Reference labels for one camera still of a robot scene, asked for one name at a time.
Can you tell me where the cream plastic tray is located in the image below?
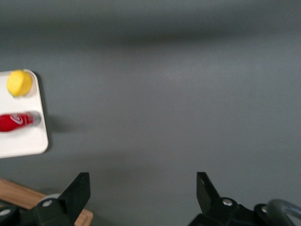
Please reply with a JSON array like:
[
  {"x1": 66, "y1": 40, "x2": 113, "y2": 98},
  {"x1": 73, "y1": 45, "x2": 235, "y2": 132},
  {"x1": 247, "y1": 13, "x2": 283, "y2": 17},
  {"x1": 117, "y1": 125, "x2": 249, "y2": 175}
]
[{"x1": 0, "y1": 69, "x2": 49, "y2": 159}]

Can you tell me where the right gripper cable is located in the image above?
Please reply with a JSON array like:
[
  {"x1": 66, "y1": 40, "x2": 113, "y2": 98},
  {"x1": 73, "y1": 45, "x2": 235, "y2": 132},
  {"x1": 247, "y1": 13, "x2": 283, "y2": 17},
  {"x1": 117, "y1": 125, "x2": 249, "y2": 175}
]
[{"x1": 265, "y1": 199, "x2": 301, "y2": 226}]

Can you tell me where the yellow lemon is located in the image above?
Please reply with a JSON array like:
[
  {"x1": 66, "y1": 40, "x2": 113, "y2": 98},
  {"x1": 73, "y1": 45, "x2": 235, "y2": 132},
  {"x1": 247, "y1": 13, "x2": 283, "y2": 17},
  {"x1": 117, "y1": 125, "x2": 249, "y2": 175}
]
[{"x1": 6, "y1": 69, "x2": 33, "y2": 97}]

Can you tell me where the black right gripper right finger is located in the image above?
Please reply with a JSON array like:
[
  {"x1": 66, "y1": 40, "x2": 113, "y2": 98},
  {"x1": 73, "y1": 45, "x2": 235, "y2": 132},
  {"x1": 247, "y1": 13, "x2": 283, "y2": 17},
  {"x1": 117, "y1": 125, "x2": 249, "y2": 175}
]
[{"x1": 188, "y1": 171, "x2": 292, "y2": 226}]

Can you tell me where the wooden drawer cabinet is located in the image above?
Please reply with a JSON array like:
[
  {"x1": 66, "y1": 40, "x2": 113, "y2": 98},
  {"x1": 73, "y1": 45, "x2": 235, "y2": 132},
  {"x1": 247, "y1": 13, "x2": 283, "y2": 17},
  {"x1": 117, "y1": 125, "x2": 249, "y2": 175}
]
[{"x1": 0, "y1": 178, "x2": 94, "y2": 226}]

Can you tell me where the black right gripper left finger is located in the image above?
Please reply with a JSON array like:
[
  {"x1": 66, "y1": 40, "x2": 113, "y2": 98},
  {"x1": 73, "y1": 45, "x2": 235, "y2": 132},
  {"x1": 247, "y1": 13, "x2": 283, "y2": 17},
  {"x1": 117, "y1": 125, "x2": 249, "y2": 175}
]
[{"x1": 0, "y1": 172, "x2": 91, "y2": 226}]

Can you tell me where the red coke bottle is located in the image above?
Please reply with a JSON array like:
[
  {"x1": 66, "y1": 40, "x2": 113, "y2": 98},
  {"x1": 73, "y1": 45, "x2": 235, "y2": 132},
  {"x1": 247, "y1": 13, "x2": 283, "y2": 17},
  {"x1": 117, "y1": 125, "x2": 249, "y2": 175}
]
[{"x1": 0, "y1": 111, "x2": 42, "y2": 133}]

